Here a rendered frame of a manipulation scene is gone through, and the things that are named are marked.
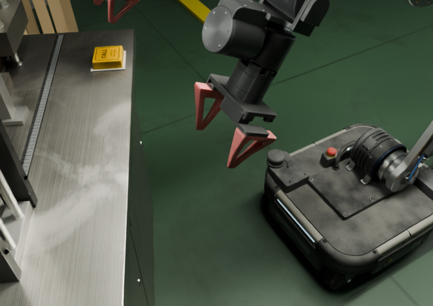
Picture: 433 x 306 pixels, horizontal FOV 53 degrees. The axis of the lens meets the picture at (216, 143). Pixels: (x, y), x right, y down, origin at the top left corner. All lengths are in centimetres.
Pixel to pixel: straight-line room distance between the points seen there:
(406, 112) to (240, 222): 116
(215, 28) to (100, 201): 40
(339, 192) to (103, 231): 109
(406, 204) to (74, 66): 124
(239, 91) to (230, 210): 132
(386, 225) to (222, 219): 65
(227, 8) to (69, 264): 46
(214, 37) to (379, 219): 124
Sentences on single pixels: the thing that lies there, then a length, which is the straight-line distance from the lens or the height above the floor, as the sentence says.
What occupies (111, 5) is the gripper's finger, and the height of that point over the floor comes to 108.
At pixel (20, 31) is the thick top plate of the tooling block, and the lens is 117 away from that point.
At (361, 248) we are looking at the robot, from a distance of 159.
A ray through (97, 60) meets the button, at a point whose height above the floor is 92.
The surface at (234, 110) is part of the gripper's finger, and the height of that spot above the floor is 113.
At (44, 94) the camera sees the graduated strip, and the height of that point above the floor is 90.
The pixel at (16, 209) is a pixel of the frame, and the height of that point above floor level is 95.
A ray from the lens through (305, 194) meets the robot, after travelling 168.
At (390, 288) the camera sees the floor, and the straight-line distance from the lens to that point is 183.
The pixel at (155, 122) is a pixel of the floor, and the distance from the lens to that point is 231.
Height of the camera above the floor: 152
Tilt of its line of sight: 44 degrees down
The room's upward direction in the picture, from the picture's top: straight up
